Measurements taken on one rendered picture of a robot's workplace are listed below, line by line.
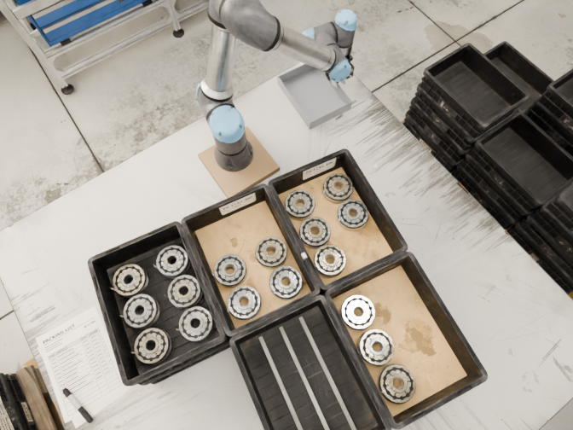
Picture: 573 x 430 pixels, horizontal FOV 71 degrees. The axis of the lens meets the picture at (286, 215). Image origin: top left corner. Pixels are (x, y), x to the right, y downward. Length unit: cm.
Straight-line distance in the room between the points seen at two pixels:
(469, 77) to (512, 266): 105
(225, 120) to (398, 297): 81
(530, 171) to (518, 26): 146
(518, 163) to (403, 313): 117
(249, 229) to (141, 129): 150
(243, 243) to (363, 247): 40
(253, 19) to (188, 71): 177
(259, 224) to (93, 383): 74
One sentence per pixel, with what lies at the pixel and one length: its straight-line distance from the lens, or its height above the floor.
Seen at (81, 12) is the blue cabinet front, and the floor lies 44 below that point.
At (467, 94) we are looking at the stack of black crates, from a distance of 223.
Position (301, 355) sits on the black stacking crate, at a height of 83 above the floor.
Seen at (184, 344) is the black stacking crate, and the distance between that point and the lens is 131.
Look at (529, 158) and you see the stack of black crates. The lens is 229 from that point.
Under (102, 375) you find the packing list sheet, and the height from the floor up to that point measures 70.
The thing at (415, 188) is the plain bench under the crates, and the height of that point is 70.
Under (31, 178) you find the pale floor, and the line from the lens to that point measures 282.
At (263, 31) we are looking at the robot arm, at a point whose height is 129.
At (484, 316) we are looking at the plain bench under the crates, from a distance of 155.
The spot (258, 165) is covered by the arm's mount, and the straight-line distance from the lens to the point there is 157.
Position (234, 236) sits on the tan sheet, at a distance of 135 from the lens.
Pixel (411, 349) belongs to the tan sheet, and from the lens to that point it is 132.
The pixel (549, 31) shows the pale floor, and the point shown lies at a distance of 352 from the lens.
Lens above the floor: 209
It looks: 68 degrees down
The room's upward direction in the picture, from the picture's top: 2 degrees counter-clockwise
